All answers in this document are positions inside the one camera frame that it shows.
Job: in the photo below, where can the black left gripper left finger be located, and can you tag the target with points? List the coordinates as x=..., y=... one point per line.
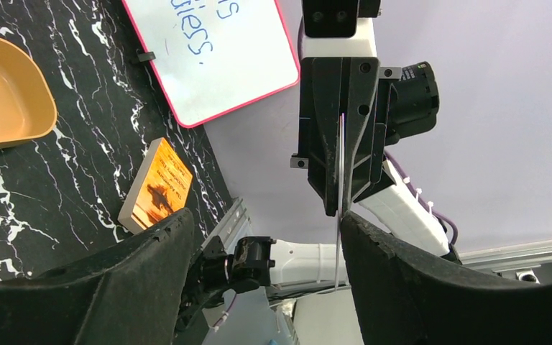
x=129, y=293

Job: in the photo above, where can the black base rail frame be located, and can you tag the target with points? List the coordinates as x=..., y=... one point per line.
x=495, y=257

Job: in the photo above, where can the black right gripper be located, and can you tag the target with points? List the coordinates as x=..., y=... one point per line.
x=408, y=103

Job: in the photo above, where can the silver credit card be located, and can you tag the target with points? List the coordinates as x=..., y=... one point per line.
x=340, y=209

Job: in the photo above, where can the orange oval tray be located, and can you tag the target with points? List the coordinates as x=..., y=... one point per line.
x=27, y=108

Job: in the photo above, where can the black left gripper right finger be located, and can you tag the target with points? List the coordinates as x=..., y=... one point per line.
x=447, y=295

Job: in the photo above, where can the orange book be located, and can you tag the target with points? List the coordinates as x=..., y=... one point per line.
x=160, y=188

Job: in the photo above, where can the pink framed whiteboard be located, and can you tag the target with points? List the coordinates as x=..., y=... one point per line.
x=213, y=57

